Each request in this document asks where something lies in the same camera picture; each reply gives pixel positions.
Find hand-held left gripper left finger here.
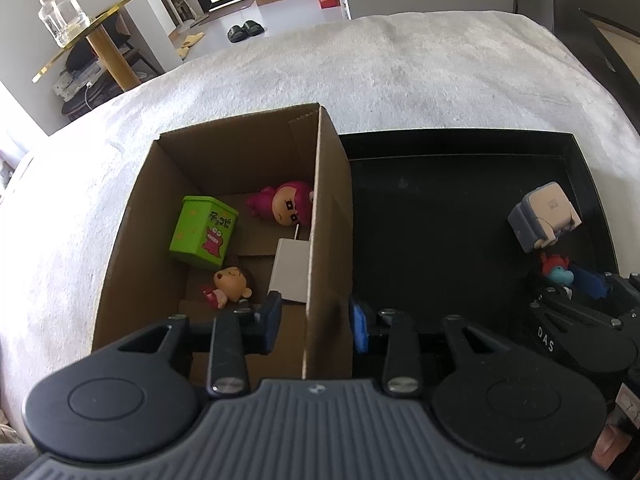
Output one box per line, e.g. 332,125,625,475
116,291,284,401

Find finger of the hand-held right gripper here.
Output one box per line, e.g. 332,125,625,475
571,263,640,322
530,269,575,308

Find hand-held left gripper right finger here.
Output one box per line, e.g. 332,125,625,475
348,295,522,401

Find blue and red figurine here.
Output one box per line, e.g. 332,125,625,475
540,252,576,288

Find white cube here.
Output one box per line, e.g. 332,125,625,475
268,239,312,305

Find brown-haired doll figurine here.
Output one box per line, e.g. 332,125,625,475
200,265,258,309

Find pink hooded figurine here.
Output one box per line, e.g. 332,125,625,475
246,180,315,227

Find black tray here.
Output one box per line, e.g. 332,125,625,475
337,130,623,356

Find brown cardboard box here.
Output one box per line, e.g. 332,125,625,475
90,102,356,386

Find person's right hand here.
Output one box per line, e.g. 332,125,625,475
597,426,639,472

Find pale square robot toy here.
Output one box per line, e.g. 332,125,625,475
507,181,583,253

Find green toy box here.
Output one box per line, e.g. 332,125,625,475
169,196,240,272

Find white blanket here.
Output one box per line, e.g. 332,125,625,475
0,10,640,436

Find dark wooden headboard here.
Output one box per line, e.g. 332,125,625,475
512,0,640,126

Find round gold table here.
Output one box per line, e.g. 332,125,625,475
32,0,153,92

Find stack of papers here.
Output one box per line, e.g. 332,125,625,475
52,67,101,99

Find clear glass jar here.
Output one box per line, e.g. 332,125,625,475
37,0,92,48

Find white pedestal cabinet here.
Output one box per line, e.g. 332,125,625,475
127,0,201,76

